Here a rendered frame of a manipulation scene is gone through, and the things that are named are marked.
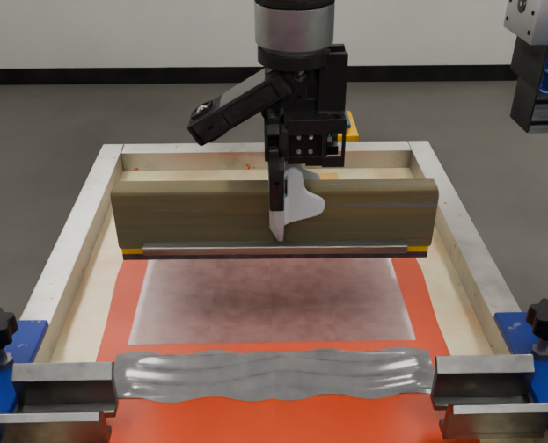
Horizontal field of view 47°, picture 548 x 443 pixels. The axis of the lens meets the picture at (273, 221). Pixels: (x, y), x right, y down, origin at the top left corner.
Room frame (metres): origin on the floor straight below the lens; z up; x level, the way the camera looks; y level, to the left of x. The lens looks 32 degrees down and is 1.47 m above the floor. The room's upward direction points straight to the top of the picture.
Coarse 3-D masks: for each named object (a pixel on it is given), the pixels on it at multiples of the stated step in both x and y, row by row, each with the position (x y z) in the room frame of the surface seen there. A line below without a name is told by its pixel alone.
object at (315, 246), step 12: (312, 240) 0.59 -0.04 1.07; (324, 240) 0.59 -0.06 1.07; (336, 240) 0.59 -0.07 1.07; (348, 240) 0.59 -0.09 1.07; (360, 240) 0.59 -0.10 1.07; (372, 240) 0.59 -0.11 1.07; (384, 240) 0.59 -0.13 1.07; (396, 240) 0.59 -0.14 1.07; (144, 252) 0.57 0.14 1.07; (156, 252) 0.57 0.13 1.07; (168, 252) 0.57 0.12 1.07; (180, 252) 0.57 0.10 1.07; (192, 252) 0.57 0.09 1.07; (204, 252) 0.57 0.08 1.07; (216, 252) 0.57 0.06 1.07; (228, 252) 0.57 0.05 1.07; (240, 252) 0.57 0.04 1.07; (252, 252) 0.57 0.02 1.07; (264, 252) 0.57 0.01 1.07; (276, 252) 0.57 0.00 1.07; (288, 252) 0.57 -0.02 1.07; (300, 252) 0.57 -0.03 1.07; (312, 252) 0.57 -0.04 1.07; (324, 252) 0.57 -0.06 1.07; (336, 252) 0.57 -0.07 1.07; (348, 252) 0.57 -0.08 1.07; (360, 252) 0.57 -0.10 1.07; (372, 252) 0.57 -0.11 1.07; (384, 252) 0.57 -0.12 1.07; (396, 252) 0.57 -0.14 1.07
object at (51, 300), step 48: (144, 144) 1.02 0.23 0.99; (192, 144) 1.02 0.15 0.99; (240, 144) 1.02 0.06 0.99; (384, 144) 1.02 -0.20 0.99; (96, 192) 0.84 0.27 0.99; (96, 240) 0.76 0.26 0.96; (480, 240) 0.71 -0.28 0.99; (48, 288) 0.60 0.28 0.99; (480, 288) 0.60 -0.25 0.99; (48, 336) 0.53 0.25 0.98
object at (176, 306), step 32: (128, 288) 0.65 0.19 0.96; (160, 288) 0.65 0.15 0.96; (192, 288) 0.65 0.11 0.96; (224, 288) 0.65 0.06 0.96; (256, 288) 0.65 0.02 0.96; (128, 320) 0.59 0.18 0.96; (160, 320) 0.59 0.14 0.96; (192, 320) 0.59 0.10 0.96; (224, 320) 0.59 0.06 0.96; (256, 320) 0.59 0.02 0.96; (160, 352) 0.53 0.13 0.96; (192, 352) 0.53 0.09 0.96; (128, 416) 0.44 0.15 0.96; (160, 416) 0.44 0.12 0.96; (192, 416) 0.44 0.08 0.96; (224, 416) 0.44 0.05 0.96; (256, 416) 0.44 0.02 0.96
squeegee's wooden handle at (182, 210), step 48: (144, 192) 0.59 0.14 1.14; (192, 192) 0.59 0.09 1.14; (240, 192) 0.59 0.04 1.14; (336, 192) 0.59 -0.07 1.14; (384, 192) 0.59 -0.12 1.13; (432, 192) 0.59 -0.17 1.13; (144, 240) 0.58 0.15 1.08; (192, 240) 0.59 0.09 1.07; (240, 240) 0.59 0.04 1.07; (288, 240) 0.59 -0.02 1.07
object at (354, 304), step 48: (288, 288) 0.65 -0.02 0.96; (336, 288) 0.65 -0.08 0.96; (384, 288) 0.65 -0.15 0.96; (288, 336) 0.56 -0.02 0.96; (336, 336) 0.56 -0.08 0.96; (384, 336) 0.56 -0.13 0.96; (432, 336) 0.56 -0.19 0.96; (288, 432) 0.42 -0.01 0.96; (336, 432) 0.42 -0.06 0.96; (384, 432) 0.42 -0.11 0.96; (432, 432) 0.42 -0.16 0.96
